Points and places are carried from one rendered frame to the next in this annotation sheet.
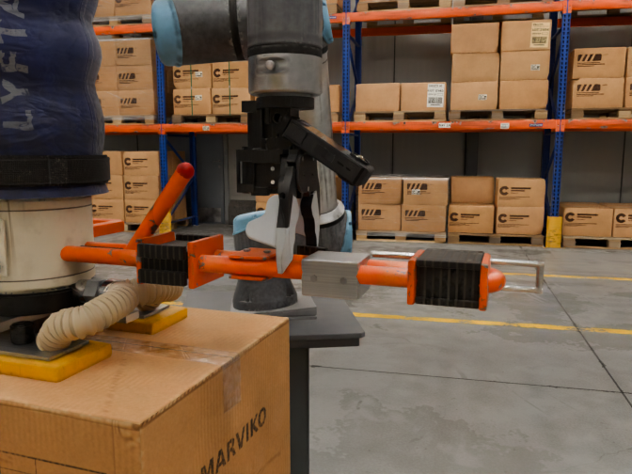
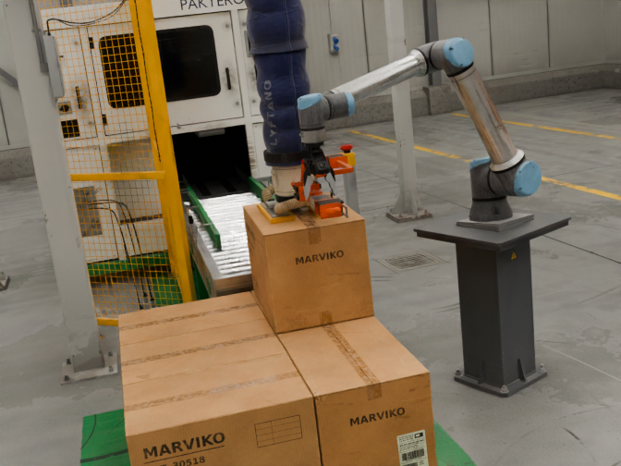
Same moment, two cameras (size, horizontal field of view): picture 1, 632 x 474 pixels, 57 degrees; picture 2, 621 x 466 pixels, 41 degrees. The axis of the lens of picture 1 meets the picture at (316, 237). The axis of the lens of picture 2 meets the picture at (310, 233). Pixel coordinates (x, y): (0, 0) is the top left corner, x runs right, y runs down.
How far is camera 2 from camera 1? 2.72 m
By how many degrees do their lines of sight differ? 59
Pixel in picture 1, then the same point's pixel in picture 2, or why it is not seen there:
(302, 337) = (468, 239)
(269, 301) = (478, 215)
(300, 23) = (305, 122)
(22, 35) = (273, 116)
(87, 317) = (279, 206)
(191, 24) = not seen: hidden behind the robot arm
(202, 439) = (296, 249)
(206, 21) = not seen: hidden behind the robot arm
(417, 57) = not seen: outside the picture
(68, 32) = (286, 112)
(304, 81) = (308, 140)
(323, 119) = (476, 108)
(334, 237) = (508, 179)
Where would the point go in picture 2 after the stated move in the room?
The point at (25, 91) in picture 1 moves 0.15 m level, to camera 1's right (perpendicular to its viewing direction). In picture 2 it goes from (275, 132) to (295, 135)
